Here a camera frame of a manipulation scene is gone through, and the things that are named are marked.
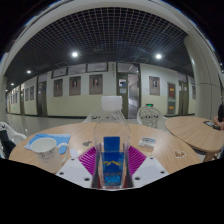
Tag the clear plastic packet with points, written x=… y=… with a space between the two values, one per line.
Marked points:
x=147 y=142

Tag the round wooden table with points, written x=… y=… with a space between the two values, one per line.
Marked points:
x=193 y=133

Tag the white ceramic mug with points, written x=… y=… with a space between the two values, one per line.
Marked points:
x=46 y=154

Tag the white lattice-back chair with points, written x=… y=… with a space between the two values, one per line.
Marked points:
x=149 y=116

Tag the dark tablet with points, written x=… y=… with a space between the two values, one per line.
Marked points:
x=211 y=124

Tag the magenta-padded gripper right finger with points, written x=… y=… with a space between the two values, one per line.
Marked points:
x=150 y=170

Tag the small pale wrapper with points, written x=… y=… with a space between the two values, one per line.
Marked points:
x=180 y=153

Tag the round ceiling lights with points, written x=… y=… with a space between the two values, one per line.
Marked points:
x=74 y=54

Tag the blue paper booklet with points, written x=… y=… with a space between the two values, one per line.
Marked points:
x=60 y=138

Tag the black bag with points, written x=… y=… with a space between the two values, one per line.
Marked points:
x=5 y=145

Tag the clear blue-labelled water bottle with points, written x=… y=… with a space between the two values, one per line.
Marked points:
x=111 y=133

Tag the small dark wrapper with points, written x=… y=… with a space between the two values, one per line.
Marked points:
x=87 y=143

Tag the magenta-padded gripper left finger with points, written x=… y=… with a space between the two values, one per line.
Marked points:
x=71 y=170

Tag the green exit sign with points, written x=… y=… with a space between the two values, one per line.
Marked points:
x=149 y=105

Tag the dark hallway doors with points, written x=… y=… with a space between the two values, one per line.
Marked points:
x=42 y=98

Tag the red wall notice boards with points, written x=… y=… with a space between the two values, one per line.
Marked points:
x=171 y=90

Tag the white plastic chair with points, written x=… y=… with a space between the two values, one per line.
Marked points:
x=15 y=136
x=90 y=117

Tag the framed wall portraits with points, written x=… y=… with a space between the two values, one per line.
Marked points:
x=95 y=84

